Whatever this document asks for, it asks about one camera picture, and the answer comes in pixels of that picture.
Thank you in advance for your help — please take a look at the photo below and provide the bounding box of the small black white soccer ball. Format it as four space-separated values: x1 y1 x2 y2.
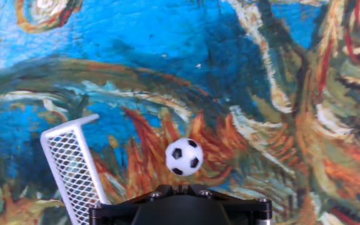
164 137 205 178

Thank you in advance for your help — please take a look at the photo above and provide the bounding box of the sunflower painting tablecloth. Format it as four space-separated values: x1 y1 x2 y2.
0 0 360 225

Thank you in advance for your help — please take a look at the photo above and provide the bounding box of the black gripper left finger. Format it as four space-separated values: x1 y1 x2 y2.
88 183 181 225

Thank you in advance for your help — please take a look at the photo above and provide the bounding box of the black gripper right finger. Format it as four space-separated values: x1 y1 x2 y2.
179 183 273 225

